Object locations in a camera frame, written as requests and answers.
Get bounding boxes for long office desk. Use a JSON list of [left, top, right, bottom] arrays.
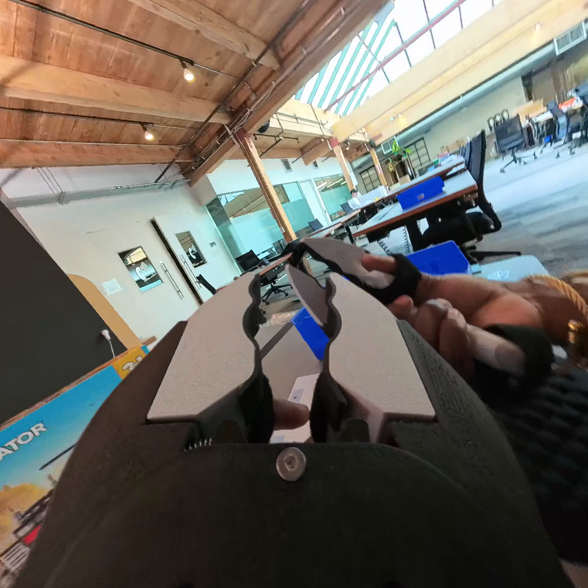
[[351, 170, 479, 242]]

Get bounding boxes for colourful toy set box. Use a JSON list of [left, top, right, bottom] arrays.
[[0, 345, 151, 588]]

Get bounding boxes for tall black office chair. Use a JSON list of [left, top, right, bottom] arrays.
[[420, 130, 522, 263]]

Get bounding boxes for black board panel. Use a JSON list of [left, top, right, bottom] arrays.
[[0, 202, 127, 425]]

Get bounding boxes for cluster of office chairs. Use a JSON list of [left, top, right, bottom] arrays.
[[492, 89, 588, 174]]

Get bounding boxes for person's left hand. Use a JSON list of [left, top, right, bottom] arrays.
[[274, 399, 311, 432]]

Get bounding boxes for person's right hand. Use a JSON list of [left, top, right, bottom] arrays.
[[362, 254, 566, 382]]

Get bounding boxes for potted plant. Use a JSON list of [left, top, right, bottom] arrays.
[[388, 140, 407, 184]]

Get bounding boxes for building steps instruction booklet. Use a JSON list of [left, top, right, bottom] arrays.
[[269, 373, 323, 445]]

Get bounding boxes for wooden-edged office desk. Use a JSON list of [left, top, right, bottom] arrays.
[[259, 250, 299, 276]]

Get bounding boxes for gold bangles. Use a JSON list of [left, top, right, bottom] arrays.
[[524, 273, 588, 364]]

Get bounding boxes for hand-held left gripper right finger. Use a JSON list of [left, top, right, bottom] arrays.
[[310, 274, 436, 443]]

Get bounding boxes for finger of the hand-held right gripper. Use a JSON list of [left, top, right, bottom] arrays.
[[286, 264, 330, 325], [287, 237, 370, 277]]

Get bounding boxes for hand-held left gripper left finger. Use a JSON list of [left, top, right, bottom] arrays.
[[147, 274, 276, 443]]

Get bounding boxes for white door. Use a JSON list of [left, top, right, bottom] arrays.
[[151, 213, 209, 305]]

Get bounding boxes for wooden post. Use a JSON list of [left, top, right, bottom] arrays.
[[234, 129, 298, 244]]

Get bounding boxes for small blue plastic bin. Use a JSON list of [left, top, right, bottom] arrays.
[[396, 177, 446, 210]]

